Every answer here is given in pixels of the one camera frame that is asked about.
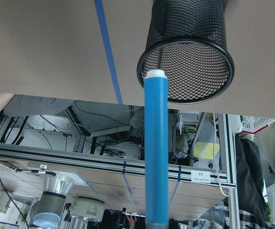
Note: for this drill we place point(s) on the aluminium table frame rail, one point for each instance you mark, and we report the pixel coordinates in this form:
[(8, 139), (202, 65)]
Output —
[(104, 163)]

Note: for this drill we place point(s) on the neighbouring grey robot arm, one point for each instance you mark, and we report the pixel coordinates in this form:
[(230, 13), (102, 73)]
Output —
[(46, 213)]

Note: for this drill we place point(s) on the blue highlighter pen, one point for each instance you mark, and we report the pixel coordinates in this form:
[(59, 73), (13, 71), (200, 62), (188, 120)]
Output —
[(156, 149)]

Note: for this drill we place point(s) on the black mesh pen cup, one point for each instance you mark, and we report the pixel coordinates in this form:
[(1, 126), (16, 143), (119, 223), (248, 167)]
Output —
[(187, 40)]

